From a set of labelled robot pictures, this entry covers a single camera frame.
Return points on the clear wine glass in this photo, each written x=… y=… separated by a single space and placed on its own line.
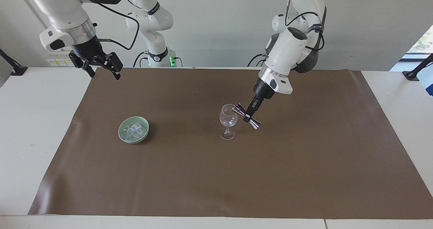
x=228 y=118

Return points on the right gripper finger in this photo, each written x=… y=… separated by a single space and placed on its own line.
x=114 y=62
x=77 y=60

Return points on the clear ice cube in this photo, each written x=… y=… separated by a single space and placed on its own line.
x=140 y=133
x=127 y=131
x=135 y=127
x=132 y=137

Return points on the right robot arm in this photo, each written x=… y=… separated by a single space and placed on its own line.
x=64 y=9

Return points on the silver double jigger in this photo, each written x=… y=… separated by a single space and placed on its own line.
x=255 y=123

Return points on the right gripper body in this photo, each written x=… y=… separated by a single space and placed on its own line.
x=88 y=50

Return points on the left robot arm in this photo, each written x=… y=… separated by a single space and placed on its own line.
x=287 y=49

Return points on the white power strip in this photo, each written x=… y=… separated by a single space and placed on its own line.
x=55 y=61

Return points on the green ceramic bowl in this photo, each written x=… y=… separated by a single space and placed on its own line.
x=120 y=134

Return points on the window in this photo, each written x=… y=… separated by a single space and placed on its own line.
x=421 y=44

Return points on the black stand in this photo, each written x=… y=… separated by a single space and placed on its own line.
x=413 y=74
x=15 y=68

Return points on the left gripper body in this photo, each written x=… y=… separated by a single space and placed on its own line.
x=263 y=90

